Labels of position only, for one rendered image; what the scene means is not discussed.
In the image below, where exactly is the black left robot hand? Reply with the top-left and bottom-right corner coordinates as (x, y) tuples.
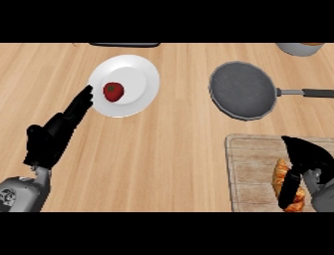
(22, 85), (96, 170)

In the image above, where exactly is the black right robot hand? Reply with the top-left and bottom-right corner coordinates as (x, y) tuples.
(276, 134), (334, 210)

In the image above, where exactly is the golden brown croissant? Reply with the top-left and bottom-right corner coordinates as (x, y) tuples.
(270, 157), (307, 213)

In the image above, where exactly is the pale wooden cutting board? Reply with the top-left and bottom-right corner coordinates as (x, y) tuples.
(223, 132), (334, 213)

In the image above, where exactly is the grey frying pan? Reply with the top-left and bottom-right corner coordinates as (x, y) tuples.
(207, 61), (334, 122)

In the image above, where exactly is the red strawberry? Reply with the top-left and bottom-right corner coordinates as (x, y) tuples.
(102, 82), (125, 103)

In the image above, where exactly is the white round plate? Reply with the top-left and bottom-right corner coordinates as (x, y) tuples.
(87, 54), (162, 119)

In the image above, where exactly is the grey pot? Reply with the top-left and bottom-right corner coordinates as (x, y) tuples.
(273, 43), (325, 58)

